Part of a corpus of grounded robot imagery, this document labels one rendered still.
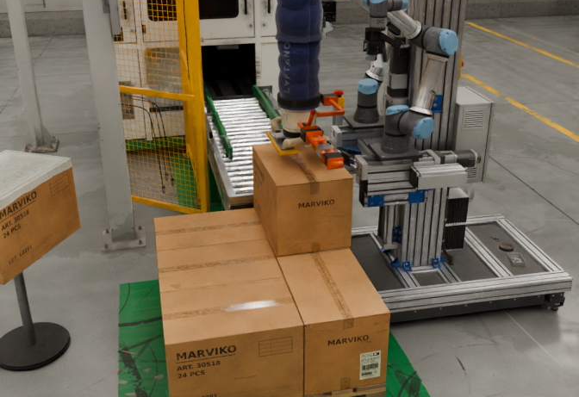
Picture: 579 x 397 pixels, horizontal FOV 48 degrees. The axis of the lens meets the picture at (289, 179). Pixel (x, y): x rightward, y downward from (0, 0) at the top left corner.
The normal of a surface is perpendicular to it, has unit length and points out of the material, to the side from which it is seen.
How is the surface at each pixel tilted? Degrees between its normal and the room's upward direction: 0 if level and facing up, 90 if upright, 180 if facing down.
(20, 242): 90
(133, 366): 0
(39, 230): 90
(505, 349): 0
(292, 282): 0
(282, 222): 90
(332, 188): 90
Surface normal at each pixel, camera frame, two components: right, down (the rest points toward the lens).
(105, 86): 0.23, 0.39
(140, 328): 0.00, -0.92
